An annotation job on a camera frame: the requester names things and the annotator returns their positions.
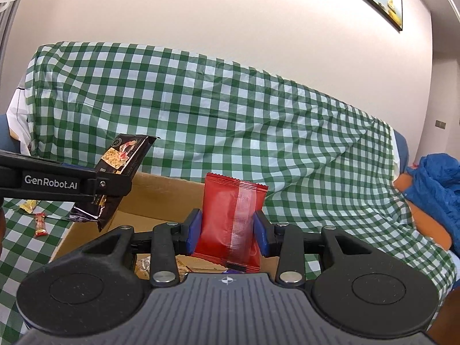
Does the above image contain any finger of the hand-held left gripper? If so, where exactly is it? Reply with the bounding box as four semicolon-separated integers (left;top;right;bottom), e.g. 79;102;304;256
0;150;98;179
0;165;134;204

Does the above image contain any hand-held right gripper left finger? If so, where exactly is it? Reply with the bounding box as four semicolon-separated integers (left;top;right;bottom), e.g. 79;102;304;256
77;209;202;289

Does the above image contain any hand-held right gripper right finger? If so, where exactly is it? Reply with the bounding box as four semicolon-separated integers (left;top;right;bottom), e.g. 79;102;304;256
252;210;379;289

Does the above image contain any plain red snack packet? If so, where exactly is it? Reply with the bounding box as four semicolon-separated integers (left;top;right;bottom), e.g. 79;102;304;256
192;172;269;274

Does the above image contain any cardboard box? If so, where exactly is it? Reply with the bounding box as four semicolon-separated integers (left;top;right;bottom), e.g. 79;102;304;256
48;172;324;284

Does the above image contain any black cracker packet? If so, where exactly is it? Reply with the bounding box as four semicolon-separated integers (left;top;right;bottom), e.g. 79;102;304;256
70;134;161;233

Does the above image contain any yellow candy packet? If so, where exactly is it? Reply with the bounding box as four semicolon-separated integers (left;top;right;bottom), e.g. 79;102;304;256
18;199;39;215

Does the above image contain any small red gold candy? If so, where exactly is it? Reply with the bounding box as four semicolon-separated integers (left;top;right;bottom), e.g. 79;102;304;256
33;213;49;238

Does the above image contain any white garment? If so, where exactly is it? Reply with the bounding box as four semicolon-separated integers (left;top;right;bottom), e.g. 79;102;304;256
5;75;35;156

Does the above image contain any green checkered cloth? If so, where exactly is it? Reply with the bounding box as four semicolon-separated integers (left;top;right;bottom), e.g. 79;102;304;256
0;41;457;335

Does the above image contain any grey curtain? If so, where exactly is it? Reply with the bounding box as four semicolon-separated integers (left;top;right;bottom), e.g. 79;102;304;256
0;0;35;90

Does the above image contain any orange cushion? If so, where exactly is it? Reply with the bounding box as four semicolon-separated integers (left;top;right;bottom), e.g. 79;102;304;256
393;172;453;251

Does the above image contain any blue jacket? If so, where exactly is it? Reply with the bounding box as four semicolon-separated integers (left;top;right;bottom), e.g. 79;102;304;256
406;153;460;256

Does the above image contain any framed wall picture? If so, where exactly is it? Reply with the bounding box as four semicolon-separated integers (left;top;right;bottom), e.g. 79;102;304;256
329;0;404;31

